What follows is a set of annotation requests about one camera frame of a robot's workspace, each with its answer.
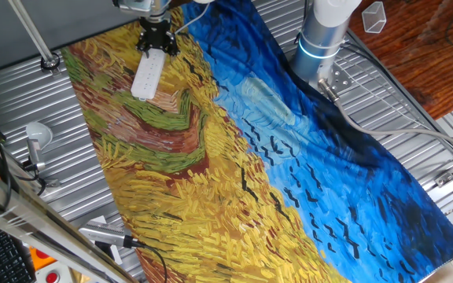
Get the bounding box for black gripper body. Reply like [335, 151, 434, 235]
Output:
[138, 17, 176, 48]

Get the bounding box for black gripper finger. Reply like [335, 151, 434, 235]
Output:
[134, 37, 151, 53]
[165, 33, 181, 57]

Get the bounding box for white power strip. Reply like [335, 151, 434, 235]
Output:
[130, 47, 168, 102]

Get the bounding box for silver metal pole with base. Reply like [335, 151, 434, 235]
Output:
[6, 0, 61, 74]

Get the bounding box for Van Gogh painting print cloth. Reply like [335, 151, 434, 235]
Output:
[60, 0, 453, 283]

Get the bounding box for clear plastic cup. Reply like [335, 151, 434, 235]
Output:
[361, 1, 388, 35]

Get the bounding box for orange emergency stop button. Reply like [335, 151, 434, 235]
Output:
[28, 246, 57, 271]

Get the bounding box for brown wooden table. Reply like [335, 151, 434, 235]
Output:
[348, 0, 453, 121]

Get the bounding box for grey box with red button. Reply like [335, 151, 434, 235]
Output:
[33, 265, 72, 283]

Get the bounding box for thin grey wrist cable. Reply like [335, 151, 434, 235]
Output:
[174, 2, 212, 35]

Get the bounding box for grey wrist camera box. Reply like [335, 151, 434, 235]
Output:
[112, 0, 153, 13]

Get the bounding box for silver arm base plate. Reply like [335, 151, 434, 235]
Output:
[315, 62, 354, 94]

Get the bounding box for thin base cables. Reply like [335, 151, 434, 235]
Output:
[334, 37, 453, 160]

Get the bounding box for silver ribbed camera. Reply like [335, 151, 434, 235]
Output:
[78, 222, 145, 249]

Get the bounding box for black looping cable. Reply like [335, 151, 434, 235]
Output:
[0, 129, 49, 215]

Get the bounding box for aluminium frame bar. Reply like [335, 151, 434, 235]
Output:
[0, 159, 139, 283]

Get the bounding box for black camera cable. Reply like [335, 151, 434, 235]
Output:
[131, 239, 168, 283]

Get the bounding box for thick grey base cable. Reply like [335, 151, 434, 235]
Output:
[318, 78, 453, 156]

